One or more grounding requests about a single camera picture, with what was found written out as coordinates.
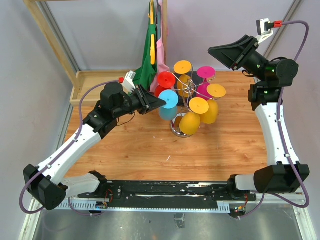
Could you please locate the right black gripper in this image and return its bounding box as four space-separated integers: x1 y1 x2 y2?
208 34 270 85

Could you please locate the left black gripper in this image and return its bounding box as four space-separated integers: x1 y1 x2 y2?
113 84 167 118

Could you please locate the cyan plastic wine glass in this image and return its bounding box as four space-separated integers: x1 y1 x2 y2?
159 89 179 121

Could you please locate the red plastic wine glass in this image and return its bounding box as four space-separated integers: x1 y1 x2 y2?
154 71 176 97

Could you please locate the magenta plastic wine glass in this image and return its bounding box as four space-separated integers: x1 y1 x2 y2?
196 66 216 100

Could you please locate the yellow wine glass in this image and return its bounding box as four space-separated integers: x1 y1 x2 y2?
173 60 193 98
179 97 209 135
200 83 227 125

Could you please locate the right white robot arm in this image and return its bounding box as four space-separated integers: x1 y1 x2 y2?
208 35 310 200

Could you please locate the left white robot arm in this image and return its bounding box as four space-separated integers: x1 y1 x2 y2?
19 81 166 214

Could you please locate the chrome wine glass rack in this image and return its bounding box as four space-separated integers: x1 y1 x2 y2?
170 60 219 138

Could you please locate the green hanging shirt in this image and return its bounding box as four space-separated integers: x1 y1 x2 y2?
133 8 157 90

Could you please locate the pink hanging shirt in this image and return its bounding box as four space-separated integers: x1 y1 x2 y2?
150 0 170 93

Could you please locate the yellow clothes hanger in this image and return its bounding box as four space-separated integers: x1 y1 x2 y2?
148 0 156 65

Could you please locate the grey clothes hanger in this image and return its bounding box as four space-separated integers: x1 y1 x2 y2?
156 0 162 41

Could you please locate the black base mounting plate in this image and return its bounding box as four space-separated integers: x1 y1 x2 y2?
78 180 257 211

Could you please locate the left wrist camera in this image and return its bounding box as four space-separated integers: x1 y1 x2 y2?
122 70 136 94

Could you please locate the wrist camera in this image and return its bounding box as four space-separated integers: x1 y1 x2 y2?
122 70 136 94
256 18 283 45

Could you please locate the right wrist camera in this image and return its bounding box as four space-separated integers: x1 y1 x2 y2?
256 18 283 45

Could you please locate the wooden clothes rack frame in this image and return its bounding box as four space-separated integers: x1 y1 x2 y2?
22 0 169 107

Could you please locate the aluminium frame rail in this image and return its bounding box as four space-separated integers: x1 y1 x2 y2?
19 179 317 240

